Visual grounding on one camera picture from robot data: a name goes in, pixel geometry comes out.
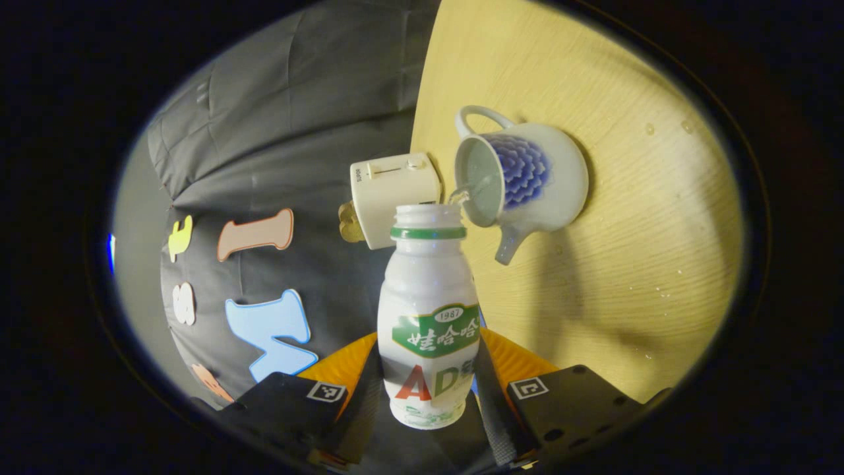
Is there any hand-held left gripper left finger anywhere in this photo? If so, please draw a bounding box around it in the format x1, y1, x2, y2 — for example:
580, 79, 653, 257
218, 332, 383, 470

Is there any white toaster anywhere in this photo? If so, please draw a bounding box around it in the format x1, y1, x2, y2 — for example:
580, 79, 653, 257
349, 153, 442, 251

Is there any white water bottle green label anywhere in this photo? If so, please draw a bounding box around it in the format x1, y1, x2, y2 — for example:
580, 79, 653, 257
377, 203, 480, 430

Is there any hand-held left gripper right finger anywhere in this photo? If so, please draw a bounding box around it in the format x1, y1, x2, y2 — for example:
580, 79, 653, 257
473, 328, 644, 470

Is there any white blue-patterned teacup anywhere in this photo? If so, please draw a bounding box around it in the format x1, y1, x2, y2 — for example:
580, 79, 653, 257
454, 106, 589, 266

